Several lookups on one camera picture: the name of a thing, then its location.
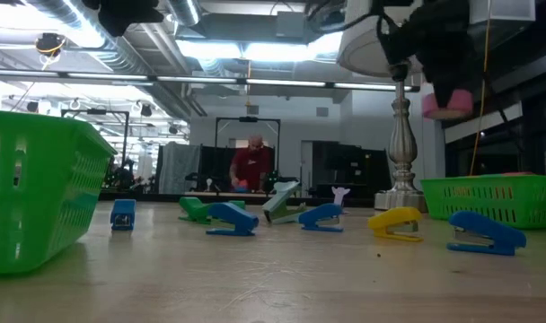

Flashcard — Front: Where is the green plastic mesh basket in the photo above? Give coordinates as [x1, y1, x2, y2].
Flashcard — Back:
[0, 109, 118, 275]
[419, 173, 546, 231]

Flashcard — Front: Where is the silver ventilation duct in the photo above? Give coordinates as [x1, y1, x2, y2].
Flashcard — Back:
[25, 0, 198, 118]

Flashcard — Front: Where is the lilac staple remover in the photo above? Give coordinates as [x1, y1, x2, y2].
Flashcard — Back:
[331, 186, 351, 208]

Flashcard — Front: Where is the black cabinet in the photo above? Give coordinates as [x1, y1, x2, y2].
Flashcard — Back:
[311, 141, 393, 198]

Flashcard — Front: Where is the white shade silver table lamp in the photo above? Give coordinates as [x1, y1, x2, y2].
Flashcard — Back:
[337, 0, 429, 212]

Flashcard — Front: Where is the black aluminium table frame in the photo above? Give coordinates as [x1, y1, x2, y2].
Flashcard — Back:
[98, 191, 377, 203]

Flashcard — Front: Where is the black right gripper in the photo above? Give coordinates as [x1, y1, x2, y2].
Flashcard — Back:
[375, 0, 480, 109]

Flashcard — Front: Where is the yellow extension cable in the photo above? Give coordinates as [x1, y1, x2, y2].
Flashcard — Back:
[469, 0, 492, 176]

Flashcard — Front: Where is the ceiling light strip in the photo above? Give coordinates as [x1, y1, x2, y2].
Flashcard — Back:
[0, 69, 420, 91]

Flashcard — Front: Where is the small yellow stapler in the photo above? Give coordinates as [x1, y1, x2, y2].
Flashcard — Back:
[367, 206, 424, 243]

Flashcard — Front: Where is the black yellow cable reel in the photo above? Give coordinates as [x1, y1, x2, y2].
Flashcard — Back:
[34, 32, 67, 58]

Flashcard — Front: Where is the grey hanging cloth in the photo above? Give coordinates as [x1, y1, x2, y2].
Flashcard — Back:
[158, 142, 202, 195]

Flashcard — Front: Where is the person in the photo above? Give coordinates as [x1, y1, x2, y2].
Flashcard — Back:
[229, 134, 274, 194]

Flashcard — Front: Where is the pink tape roll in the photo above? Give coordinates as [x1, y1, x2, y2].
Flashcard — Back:
[421, 88, 475, 121]

